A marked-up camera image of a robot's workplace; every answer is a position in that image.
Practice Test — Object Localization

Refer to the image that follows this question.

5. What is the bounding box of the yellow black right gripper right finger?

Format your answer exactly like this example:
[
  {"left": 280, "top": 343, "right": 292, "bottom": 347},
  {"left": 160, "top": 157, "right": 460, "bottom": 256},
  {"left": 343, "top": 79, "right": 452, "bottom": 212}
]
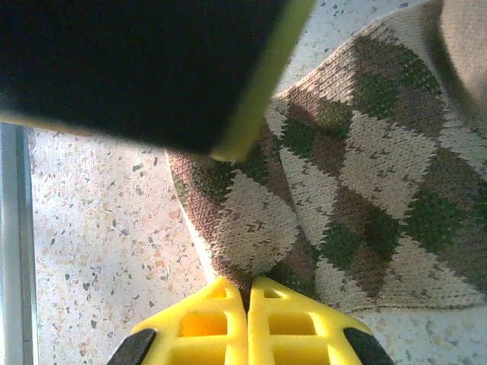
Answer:
[{"left": 248, "top": 276, "right": 396, "bottom": 365}]

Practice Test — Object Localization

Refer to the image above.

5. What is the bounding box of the beige green argyle sock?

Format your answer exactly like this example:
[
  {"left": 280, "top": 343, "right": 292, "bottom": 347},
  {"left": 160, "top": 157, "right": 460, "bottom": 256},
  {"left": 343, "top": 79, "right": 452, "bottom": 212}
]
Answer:
[{"left": 165, "top": 0, "right": 487, "bottom": 315}]

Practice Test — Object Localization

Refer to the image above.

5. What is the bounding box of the aluminium front rail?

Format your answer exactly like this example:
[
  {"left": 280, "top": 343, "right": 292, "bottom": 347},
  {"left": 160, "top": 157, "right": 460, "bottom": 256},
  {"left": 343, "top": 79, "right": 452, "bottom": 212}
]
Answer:
[{"left": 0, "top": 123, "right": 40, "bottom": 365}]

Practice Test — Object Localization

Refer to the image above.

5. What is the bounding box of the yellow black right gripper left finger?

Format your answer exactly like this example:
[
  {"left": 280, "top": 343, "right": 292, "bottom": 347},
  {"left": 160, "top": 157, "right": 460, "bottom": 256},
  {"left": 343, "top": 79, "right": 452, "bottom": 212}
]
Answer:
[{"left": 110, "top": 276, "right": 249, "bottom": 365}]

